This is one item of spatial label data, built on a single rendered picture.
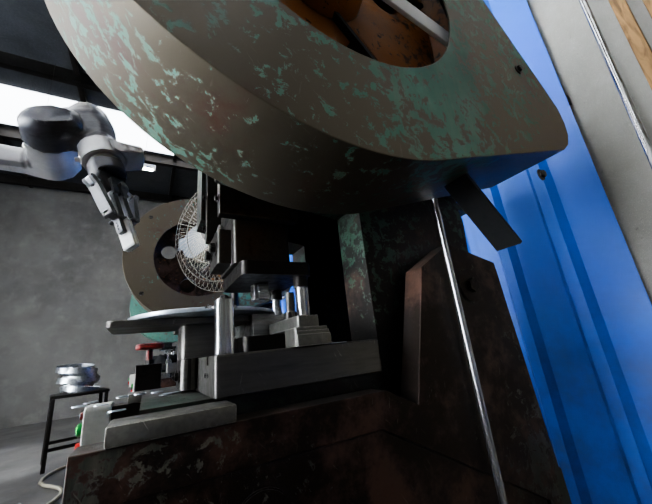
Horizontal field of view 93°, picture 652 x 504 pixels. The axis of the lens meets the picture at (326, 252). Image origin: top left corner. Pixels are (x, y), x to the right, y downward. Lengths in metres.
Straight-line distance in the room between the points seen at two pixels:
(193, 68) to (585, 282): 1.35
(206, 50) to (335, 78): 0.15
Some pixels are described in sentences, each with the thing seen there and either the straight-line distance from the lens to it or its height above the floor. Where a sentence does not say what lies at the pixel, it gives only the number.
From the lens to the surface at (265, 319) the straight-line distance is 0.68.
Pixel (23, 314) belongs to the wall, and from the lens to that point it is 7.64.
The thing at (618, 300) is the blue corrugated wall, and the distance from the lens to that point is 1.42.
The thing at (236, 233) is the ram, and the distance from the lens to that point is 0.71.
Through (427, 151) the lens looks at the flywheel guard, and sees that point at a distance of 0.47.
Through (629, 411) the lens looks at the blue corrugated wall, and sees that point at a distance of 1.46.
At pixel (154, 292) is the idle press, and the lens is 2.07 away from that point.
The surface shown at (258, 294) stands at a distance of 0.74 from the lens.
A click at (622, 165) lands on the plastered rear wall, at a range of 1.50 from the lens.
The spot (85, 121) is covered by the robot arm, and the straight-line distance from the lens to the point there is 0.97.
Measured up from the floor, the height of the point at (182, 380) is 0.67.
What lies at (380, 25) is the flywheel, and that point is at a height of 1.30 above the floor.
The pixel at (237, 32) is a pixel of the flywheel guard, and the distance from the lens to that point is 0.41.
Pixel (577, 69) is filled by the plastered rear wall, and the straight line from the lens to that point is 1.69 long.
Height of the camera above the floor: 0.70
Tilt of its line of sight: 17 degrees up
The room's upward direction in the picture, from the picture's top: 6 degrees counter-clockwise
